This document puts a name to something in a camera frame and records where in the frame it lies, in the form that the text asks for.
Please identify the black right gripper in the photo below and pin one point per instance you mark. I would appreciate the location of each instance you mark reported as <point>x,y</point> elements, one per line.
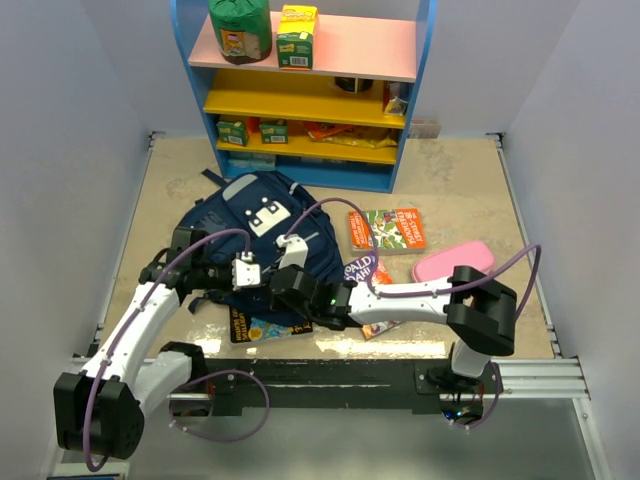
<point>277,302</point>

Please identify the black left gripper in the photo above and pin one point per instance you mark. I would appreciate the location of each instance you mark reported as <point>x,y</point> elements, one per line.
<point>228,264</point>

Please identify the navy blue student backpack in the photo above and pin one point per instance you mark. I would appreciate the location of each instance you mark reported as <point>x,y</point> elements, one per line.
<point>266,204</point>

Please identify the orange Treehouse book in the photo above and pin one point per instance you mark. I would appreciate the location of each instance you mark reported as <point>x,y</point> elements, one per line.
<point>396,231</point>

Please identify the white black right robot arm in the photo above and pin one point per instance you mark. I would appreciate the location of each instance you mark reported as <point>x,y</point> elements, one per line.
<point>481,311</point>

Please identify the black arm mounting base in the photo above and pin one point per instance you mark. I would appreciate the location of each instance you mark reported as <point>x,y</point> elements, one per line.
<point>424,387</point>

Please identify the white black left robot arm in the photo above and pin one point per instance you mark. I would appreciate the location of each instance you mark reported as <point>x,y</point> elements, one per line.
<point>102,409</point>

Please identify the purple Roald Dahl book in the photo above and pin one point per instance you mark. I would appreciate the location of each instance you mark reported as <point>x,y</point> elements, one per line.
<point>361,270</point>

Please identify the small green box left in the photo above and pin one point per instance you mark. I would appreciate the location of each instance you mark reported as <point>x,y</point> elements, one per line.
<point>232,130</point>

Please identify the small green box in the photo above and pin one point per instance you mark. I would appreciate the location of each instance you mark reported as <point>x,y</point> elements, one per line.
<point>232,130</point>
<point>274,131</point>

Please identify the small green box right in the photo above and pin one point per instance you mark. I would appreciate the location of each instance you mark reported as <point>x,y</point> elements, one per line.
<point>274,131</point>

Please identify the orange yellow snack packets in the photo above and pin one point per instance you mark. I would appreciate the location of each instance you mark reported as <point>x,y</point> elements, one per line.
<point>351,135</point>

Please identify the blue shelf unit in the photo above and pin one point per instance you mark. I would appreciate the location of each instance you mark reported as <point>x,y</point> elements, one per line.
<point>354,58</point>

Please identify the pink pencil case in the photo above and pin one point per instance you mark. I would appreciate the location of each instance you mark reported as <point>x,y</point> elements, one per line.
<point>475,254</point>

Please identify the small box behind shelf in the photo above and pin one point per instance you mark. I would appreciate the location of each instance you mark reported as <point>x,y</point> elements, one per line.
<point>428,128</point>

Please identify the small snack pouch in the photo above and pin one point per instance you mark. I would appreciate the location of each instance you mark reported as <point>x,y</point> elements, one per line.
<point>395,98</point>

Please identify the yellow green carton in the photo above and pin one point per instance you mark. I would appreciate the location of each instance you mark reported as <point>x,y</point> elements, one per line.
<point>295,37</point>

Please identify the green cylindrical package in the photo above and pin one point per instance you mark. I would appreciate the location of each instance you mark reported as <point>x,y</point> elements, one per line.
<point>242,29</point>

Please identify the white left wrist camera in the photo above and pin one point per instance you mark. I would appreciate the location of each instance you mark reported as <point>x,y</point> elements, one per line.
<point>246,273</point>

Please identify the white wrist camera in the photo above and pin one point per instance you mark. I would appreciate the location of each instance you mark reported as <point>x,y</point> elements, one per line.
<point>294,250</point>
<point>246,273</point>

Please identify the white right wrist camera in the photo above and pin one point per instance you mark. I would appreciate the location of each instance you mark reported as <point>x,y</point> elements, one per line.
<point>294,250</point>

